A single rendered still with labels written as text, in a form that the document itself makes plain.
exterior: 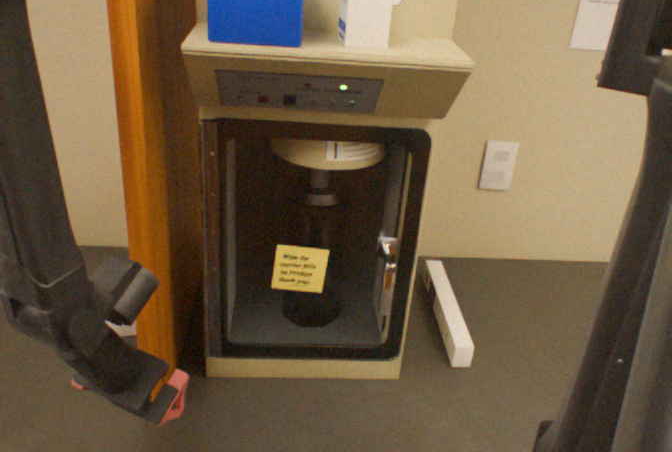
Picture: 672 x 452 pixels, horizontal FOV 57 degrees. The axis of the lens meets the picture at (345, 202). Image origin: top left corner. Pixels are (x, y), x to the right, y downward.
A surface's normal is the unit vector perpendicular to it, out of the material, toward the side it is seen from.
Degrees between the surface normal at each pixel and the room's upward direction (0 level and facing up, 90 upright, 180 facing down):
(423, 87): 135
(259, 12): 90
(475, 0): 90
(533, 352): 0
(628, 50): 94
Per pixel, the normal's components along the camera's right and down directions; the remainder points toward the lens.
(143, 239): 0.07, 0.46
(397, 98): 0.00, 0.95
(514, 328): 0.08, -0.89
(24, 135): 0.88, 0.28
